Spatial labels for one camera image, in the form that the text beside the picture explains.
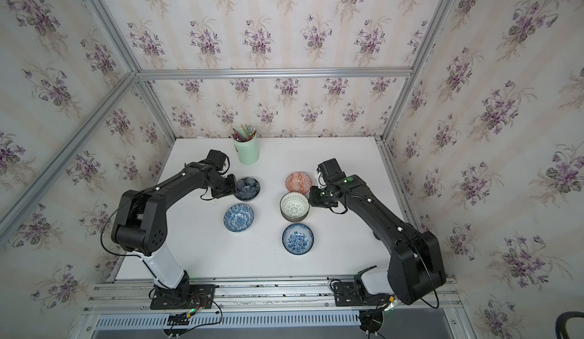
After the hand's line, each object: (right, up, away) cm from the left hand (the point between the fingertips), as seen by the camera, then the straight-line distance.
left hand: (240, 192), depth 93 cm
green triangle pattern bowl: (+23, -6, -3) cm, 24 cm away
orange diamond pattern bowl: (+25, +3, +8) cm, 26 cm away
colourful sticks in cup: (-1, +26, +12) cm, 28 cm away
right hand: (+30, -2, -10) cm, 32 cm away
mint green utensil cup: (+1, +17, +11) cm, 21 cm away
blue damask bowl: (0, -10, -3) cm, 10 cm away
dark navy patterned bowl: (+2, +1, +5) cm, 5 cm away
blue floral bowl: (+24, -17, -7) cm, 30 cm away
